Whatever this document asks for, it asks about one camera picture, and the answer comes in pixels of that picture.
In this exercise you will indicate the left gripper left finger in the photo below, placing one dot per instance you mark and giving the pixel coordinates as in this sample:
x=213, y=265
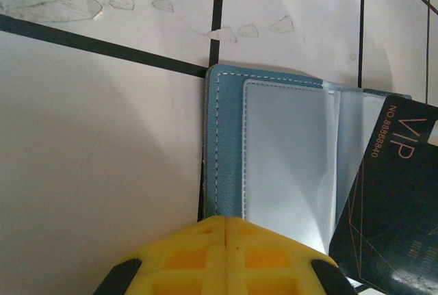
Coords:
x=191, y=257

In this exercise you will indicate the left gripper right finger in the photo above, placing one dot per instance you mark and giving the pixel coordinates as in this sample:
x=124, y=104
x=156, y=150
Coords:
x=267, y=260

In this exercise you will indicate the blue leather card holder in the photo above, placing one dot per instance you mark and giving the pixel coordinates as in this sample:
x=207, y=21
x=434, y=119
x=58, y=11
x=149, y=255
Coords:
x=226, y=137

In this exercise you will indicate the black VIP card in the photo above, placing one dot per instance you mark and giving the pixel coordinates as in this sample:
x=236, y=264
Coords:
x=397, y=189

